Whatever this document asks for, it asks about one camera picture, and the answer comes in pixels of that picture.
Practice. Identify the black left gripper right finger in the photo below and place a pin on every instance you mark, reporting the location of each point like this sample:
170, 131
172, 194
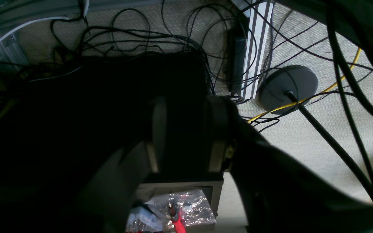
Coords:
279, 194

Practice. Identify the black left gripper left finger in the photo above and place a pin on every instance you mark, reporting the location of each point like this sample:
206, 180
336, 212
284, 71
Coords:
108, 196

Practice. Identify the black stand pole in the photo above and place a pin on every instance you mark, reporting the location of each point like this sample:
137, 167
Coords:
362, 178

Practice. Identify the round black stand base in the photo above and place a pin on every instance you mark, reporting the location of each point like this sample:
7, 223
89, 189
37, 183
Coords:
298, 80

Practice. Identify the black power strip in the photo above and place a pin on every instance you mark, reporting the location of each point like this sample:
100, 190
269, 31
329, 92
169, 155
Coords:
236, 50

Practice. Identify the red handled tool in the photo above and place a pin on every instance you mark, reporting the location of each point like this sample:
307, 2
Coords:
176, 218

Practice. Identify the white aluminium rail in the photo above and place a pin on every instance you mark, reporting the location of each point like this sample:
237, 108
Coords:
258, 17

